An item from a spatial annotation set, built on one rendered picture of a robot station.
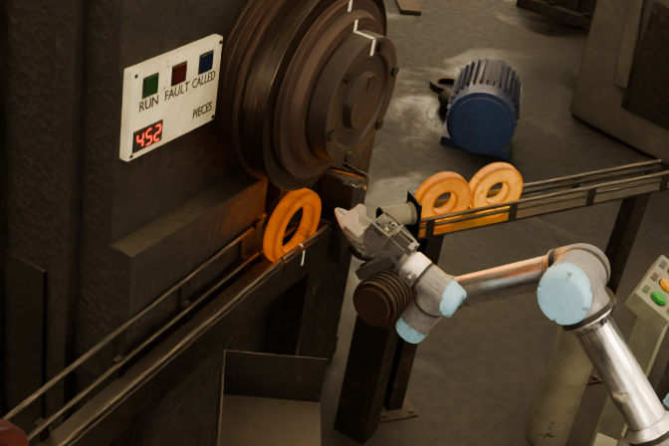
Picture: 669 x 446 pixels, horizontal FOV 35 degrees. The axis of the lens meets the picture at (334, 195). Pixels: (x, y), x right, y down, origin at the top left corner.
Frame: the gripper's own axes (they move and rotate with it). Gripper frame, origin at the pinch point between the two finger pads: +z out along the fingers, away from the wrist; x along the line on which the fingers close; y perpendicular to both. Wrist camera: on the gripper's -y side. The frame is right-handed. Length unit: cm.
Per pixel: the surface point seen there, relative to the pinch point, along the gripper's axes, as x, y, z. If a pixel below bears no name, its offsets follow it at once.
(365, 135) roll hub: 8.0, 27.7, 1.5
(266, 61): 32, 43, 19
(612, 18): -263, -24, 8
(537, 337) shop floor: -94, -61, -54
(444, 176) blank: -31.0, 6.6, -10.5
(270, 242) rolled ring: 21.7, -1.2, 4.4
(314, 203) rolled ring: 7.5, 3.8, 4.3
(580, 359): -47, -22, -66
